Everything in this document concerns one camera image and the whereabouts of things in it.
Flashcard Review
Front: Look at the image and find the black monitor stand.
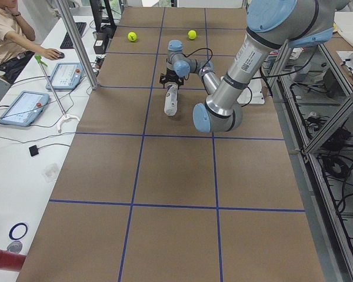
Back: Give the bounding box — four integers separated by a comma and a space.
89, 0, 116, 37

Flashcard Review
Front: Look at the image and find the black keyboard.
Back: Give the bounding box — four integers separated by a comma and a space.
59, 22, 87, 49

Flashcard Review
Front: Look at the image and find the red cylinder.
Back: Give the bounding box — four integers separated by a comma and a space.
0, 249, 26, 272

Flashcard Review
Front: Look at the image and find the reacher grabber stick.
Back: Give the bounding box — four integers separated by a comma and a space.
35, 55, 80, 133

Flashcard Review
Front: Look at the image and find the yellow tennis ball Wilson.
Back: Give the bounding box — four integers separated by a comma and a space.
127, 32, 137, 42

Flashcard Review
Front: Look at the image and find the seated person beige shirt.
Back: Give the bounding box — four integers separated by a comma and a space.
0, 1, 60, 83

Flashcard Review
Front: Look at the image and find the aluminium frame rack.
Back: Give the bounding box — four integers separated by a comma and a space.
264, 37, 353, 281

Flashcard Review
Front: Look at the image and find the brown paper table cover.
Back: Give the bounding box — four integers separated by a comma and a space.
18, 8, 324, 281

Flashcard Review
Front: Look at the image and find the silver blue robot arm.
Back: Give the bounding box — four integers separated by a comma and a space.
159, 0, 348, 133

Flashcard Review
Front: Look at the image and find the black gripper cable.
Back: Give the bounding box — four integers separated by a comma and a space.
183, 48, 214, 79

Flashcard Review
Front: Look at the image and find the small black square device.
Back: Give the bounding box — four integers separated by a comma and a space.
29, 145, 40, 157

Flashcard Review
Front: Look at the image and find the blue teach pendant near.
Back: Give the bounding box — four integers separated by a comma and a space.
0, 91, 50, 127

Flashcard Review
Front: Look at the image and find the clear tennis ball can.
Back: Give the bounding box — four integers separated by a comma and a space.
164, 83, 178, 116

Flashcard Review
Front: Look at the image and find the grey metal can lid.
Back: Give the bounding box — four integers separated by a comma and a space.
6, 240, 23, 254

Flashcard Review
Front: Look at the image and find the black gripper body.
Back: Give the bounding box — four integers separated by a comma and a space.
165, 69, 184, 83

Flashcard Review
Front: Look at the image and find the aluminium frame post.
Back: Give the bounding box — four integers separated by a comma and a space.
55, 0, 98, 90

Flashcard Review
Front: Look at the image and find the blue tape roll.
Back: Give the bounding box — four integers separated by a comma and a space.
8, 222, 29, 241

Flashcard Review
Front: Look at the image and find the black box with label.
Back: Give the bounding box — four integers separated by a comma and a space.
94, 32, 109, 55

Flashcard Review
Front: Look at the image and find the blue tape line lengthwise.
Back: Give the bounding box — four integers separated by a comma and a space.
117, 8, 166, 282

